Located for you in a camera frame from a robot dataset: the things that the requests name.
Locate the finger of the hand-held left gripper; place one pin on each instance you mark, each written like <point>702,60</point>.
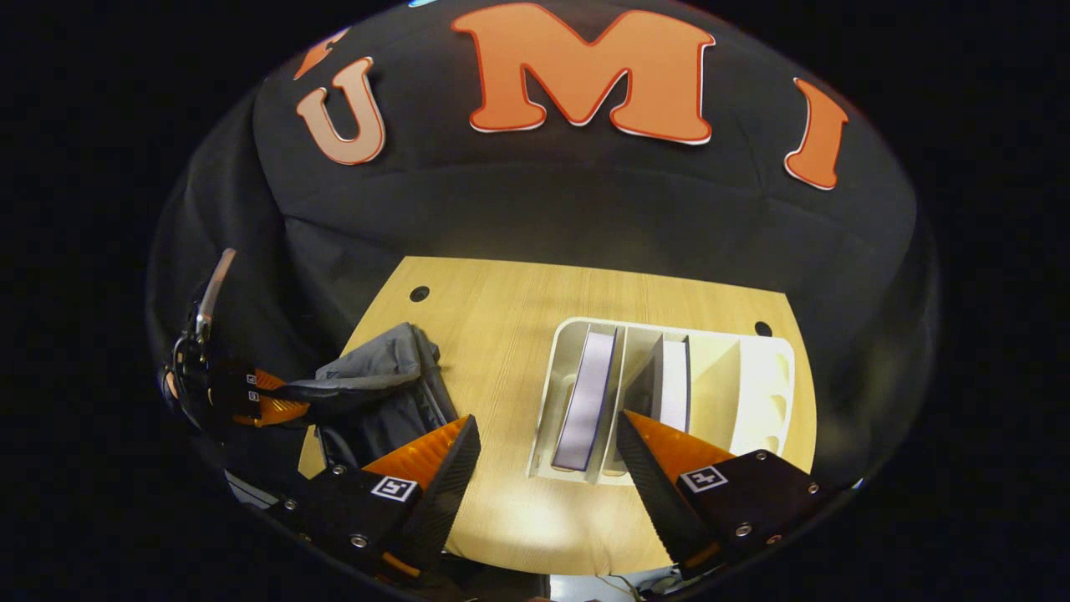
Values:
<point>238,376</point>
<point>267,408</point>

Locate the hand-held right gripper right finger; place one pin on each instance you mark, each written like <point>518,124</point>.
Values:
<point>656,493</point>

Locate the grey schoolbag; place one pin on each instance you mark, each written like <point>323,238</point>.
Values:
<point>384,376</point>

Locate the white portrait cover book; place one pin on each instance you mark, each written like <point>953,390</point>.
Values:
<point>673,393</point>

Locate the blue cover book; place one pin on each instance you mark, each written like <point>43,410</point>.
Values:
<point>585,401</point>

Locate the white desktop bookshelf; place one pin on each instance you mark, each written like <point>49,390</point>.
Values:
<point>719,393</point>

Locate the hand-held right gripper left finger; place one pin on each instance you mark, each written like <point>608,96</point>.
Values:
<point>443,493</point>

